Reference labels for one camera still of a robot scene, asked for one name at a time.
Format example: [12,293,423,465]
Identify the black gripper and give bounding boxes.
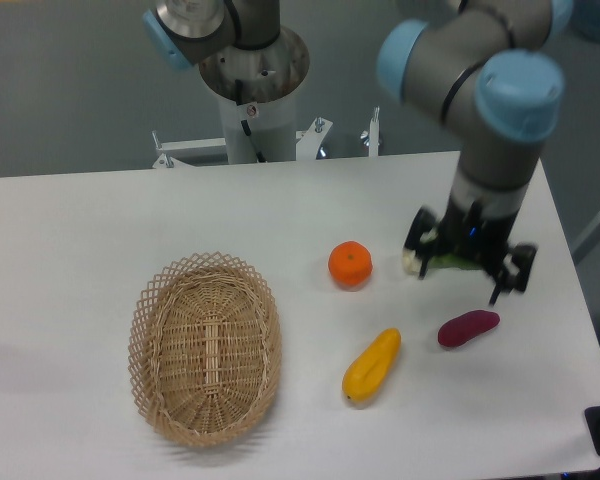
[402,199,538,306]

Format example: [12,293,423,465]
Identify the yellow mango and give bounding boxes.
[342,328,402,403]

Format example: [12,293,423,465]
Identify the woven wicker basket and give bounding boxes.
[128,252,282,448]

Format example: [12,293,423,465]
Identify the black cable on pedestal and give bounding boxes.
[233,78,268,164]

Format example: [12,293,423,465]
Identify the purple sweet potato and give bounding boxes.
[437,310,500,348]

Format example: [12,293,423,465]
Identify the orange tangerine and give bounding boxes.
[328,241,373,288]

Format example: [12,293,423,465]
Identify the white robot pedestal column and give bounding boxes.
[197,24,311,165]

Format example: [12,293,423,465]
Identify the white metal base frame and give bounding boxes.
[152,106,383,169]

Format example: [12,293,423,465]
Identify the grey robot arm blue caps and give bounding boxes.
[143,1,573,294]

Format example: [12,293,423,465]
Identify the green bok choy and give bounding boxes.
[402,228,482,276]

